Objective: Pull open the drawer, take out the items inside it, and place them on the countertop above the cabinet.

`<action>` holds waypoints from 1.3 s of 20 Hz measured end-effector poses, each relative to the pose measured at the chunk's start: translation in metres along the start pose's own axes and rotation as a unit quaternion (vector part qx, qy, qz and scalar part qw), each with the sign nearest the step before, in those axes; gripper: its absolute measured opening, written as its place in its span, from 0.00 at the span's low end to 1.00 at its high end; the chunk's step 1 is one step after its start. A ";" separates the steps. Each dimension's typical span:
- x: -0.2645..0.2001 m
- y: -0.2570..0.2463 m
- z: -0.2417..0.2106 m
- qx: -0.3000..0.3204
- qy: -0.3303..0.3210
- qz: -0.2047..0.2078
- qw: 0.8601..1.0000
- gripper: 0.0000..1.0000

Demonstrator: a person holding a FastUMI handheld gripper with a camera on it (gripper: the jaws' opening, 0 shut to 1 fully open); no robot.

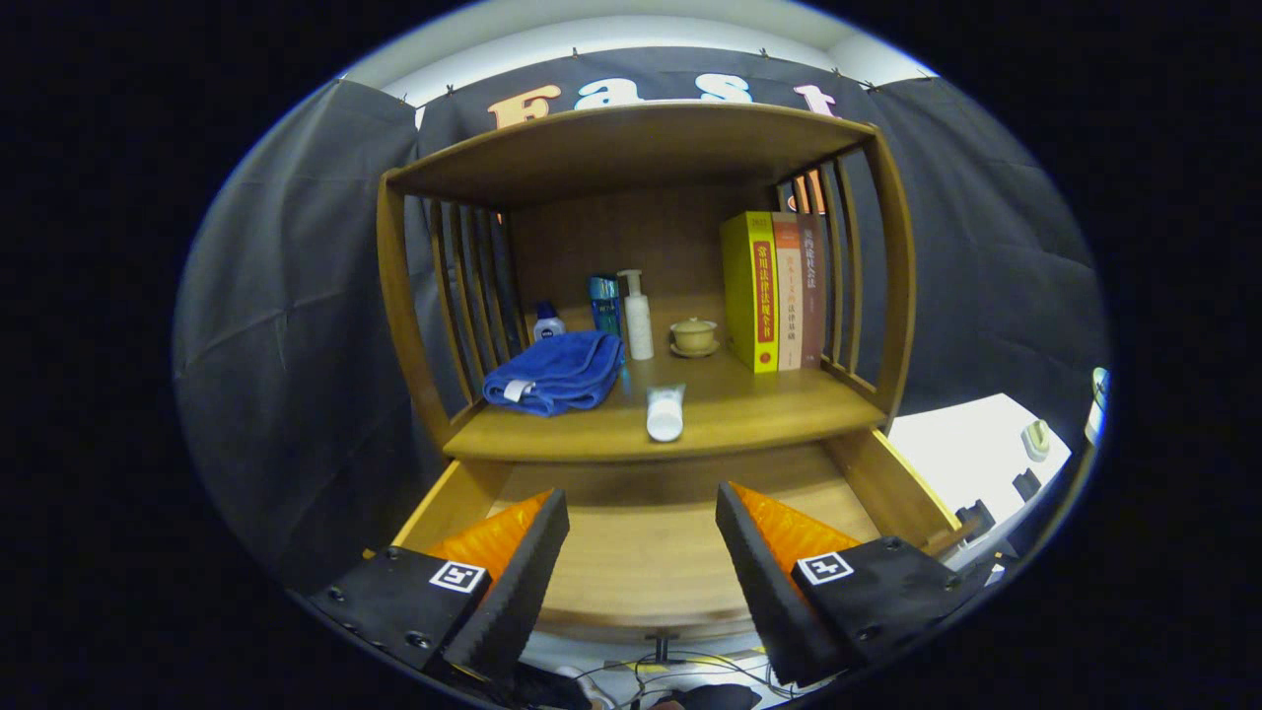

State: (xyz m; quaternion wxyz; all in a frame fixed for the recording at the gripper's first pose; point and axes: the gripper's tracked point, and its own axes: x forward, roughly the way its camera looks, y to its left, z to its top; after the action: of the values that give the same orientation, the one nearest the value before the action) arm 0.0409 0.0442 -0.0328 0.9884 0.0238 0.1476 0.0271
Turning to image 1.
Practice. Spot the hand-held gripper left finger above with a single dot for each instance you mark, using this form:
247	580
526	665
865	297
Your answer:
518	592

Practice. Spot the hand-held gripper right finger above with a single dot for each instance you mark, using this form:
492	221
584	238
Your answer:
769	592

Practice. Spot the wooden drawer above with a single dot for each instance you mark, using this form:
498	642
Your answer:
641	552

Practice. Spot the white and green tube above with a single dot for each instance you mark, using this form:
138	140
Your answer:
665	419

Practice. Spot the white side cabinet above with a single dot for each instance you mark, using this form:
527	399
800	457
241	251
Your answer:
966	444

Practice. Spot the wooden cabinet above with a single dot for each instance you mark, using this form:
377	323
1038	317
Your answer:
611	148

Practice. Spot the small black block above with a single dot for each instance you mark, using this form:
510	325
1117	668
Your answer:
1027	485
976	519

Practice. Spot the blue folded towel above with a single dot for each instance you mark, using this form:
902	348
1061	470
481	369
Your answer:
557	370

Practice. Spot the beige saucer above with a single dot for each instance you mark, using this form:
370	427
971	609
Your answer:
694	353

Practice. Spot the small white blue-capped bottle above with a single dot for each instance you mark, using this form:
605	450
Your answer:
548	325

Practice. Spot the beige lidded teacup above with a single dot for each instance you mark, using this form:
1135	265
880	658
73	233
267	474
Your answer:
694	333

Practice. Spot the orange and white book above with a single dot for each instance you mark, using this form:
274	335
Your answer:
789	306

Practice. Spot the brown book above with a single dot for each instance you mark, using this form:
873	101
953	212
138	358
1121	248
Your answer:
812	306

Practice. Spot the white pump bottle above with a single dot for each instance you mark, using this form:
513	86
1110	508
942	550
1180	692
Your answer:
639	325

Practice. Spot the yellow book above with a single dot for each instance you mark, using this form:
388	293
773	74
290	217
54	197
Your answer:
744	296

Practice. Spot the blue cosmetic bottle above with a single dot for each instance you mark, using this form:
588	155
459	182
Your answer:
604	306

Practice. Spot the small cream tape roll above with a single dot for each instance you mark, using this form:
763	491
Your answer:
1035	441

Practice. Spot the white clamp device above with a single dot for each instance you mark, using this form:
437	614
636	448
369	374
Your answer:
1097	404

